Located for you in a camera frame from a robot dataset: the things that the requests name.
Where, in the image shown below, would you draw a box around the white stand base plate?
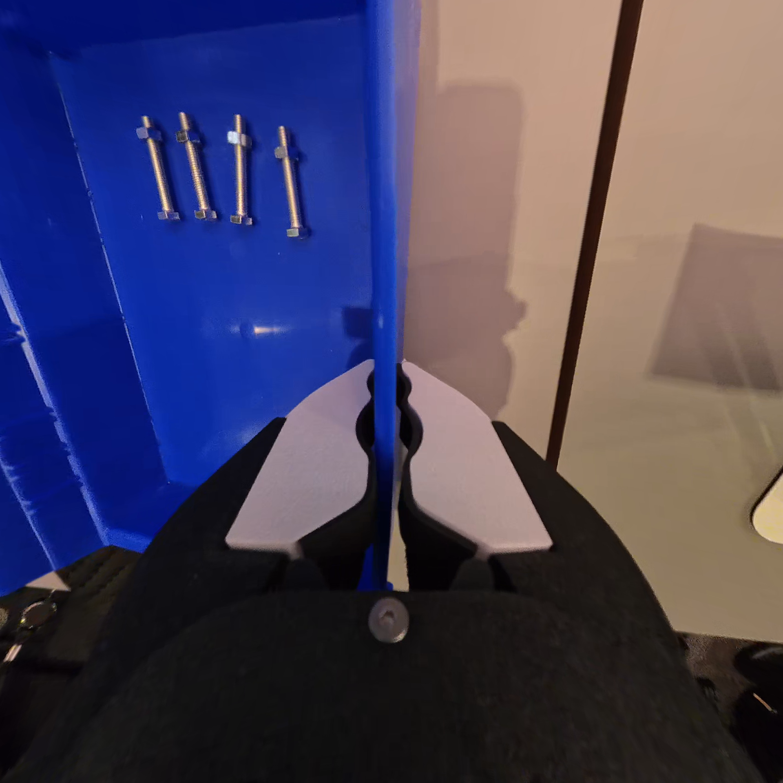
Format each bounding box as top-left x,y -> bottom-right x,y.
751,468 -> 783,544

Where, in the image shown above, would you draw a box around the silver bolt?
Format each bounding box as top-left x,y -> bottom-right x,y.
226,114 -> 254,226
175,111 -> 219,222
273,125 -> 311,239
136,115 -> 182,222

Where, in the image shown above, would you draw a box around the grey desk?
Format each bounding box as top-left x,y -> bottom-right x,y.
391,0 -> 783,643

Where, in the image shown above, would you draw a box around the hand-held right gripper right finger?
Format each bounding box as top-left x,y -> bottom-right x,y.
396,360 -> 554,592

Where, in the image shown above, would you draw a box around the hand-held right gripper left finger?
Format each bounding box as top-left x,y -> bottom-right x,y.
225,360 -> 376,592

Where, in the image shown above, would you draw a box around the person's black trousers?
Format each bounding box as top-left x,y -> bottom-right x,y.
0,546 -> 148,735

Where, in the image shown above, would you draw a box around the blue plastic bin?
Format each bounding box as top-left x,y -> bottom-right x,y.
0,0 -> 423,597

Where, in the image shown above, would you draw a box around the black badge reel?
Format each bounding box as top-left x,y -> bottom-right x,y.
0,599 -> 59,664

